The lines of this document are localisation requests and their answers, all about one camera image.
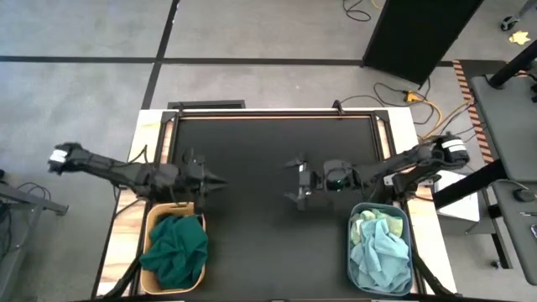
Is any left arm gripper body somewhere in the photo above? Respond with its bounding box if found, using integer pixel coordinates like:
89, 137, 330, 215
175, 147, 210, 211

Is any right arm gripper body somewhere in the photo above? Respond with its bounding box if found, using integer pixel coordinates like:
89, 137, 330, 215
297, 162, 326, 199

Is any dark green microfiber towel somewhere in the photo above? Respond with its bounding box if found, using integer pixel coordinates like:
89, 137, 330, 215
139, 214, 210, 290

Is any cream towel with teal edge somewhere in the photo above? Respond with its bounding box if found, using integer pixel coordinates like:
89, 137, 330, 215
351, 208, 404, 247

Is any light teal microfiber towel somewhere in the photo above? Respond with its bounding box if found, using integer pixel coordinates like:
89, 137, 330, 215
349, 217, 412, 294

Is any blue-grey plastic basket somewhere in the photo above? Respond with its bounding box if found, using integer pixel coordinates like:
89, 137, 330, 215
346, 201, 414, 297

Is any black floor plate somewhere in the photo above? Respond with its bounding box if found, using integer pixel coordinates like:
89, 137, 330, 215
167, 99, 247, 111

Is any tan plastic basket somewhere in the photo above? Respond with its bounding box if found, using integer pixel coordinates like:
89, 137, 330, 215
139, 201, 207, 295

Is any white box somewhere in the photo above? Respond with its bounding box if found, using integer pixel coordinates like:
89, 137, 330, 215
434, 169, 482, 223

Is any black desk support beam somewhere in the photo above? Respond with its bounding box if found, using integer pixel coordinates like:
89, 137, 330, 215
431, 159, 509, 211

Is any black divider panel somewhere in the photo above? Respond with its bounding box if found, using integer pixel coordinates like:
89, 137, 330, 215
362, 0, 486, 87

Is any black orange-striped floor mat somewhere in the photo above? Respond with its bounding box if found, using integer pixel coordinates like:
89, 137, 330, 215
451, 60, 529, 164

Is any small grey desk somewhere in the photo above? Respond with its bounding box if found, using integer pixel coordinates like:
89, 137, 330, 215
0, 182, 70, 302

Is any large grey desk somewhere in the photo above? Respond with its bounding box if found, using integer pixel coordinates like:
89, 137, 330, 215
469, 73, 537, 286

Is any black computer mouse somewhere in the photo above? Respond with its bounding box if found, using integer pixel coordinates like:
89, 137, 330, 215
514, 188, 537, 203

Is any yellow star paper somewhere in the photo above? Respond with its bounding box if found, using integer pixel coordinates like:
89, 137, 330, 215
508, 30, 532, 46

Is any yellow cable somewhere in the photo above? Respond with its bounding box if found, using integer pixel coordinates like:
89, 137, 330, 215
419, 98, 474, 140

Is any black looped floor cable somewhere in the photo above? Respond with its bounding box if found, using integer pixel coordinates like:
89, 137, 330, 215
341, 0, 373, 23

